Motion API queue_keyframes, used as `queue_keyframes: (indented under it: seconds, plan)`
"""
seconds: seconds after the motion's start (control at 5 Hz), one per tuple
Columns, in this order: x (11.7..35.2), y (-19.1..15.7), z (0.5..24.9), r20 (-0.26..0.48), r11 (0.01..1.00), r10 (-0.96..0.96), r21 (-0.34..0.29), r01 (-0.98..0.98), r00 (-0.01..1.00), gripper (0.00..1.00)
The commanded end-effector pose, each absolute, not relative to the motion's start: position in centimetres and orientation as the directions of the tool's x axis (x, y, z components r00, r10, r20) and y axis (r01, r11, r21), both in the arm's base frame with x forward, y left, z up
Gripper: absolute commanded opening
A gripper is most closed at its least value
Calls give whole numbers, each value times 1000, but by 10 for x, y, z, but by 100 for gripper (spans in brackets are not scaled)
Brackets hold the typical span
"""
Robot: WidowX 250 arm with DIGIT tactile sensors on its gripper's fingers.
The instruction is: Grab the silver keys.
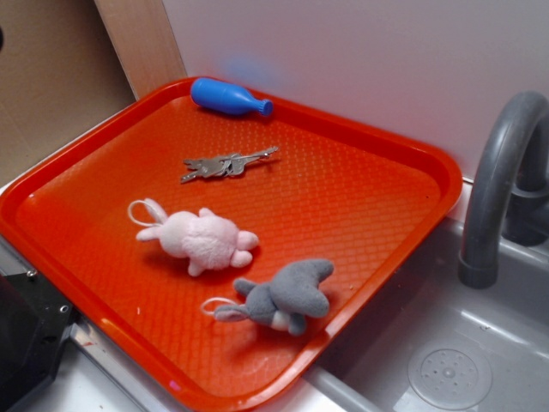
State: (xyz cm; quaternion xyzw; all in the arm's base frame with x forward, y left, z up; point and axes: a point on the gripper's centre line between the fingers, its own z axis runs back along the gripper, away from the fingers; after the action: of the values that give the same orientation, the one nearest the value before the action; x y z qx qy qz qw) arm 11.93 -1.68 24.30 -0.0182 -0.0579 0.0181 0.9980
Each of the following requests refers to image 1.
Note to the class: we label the grey toy faucet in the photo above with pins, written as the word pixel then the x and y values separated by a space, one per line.
pixel 509 198

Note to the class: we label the silver keys bunch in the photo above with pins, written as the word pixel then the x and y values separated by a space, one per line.
pixel 223 165

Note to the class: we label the grey plastic sink basin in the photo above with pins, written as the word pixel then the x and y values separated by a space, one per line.
pixel 426 342

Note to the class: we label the blue plastic bottle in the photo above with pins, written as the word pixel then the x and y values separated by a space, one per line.
pixel 227 98

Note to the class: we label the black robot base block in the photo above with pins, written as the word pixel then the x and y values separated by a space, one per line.
pixel 36 320

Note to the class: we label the orange plastic tray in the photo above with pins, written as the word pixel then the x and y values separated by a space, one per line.
pixel 360 197

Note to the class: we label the wooden board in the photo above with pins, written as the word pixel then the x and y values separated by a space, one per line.
pixel 142 37

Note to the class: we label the grey plush bunny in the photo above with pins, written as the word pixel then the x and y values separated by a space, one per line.
pixel 284 303

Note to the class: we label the pink plush bunny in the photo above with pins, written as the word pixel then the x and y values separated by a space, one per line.
pixel 206 240

